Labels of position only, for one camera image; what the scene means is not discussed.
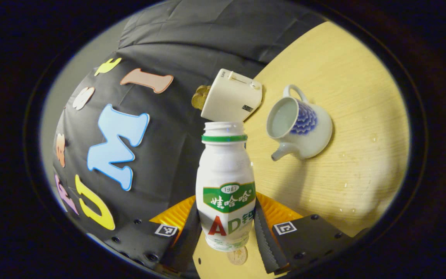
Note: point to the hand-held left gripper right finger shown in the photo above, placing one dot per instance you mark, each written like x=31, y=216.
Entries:
x=265, y=240

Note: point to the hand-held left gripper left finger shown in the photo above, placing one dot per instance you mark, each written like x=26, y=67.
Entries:
x=186, y=244

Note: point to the round wooden coaster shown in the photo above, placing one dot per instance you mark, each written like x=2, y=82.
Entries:
x=238, y=257

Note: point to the white plastic water bottle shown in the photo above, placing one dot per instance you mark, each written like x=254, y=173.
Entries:
x=225, y=166

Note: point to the white blue-patterned teacup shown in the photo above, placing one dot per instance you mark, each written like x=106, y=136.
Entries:
x=316, y=135

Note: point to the brown toast slice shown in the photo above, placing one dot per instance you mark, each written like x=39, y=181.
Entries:
x=200, y=97

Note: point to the white toaster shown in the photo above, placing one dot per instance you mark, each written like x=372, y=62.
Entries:
x=227, y=97

